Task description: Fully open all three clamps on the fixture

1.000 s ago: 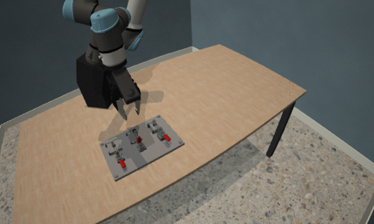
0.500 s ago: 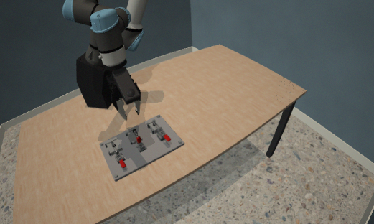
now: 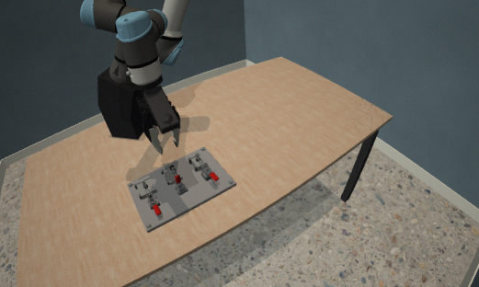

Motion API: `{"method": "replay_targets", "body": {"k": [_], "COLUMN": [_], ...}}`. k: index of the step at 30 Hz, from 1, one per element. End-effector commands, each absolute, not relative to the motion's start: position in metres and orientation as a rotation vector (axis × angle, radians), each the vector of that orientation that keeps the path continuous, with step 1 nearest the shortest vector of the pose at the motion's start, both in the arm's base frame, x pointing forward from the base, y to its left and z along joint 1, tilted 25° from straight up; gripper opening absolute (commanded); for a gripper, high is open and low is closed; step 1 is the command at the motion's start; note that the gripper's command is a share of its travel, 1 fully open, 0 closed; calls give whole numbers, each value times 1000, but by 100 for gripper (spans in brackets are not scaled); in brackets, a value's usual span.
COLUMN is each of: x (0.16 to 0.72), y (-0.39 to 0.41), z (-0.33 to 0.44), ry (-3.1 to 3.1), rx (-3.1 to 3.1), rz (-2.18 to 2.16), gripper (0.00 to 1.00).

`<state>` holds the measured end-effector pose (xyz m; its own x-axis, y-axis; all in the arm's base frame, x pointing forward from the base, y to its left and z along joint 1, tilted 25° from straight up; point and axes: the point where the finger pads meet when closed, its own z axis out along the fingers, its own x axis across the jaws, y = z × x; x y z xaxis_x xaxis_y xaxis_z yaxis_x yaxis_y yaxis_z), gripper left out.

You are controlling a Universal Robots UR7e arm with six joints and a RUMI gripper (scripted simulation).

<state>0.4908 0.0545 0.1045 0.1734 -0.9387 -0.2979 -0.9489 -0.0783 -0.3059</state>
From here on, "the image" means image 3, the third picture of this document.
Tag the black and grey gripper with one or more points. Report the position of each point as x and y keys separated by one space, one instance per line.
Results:
x=149 y=129

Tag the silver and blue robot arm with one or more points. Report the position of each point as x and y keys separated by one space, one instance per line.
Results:
x=137 y=34

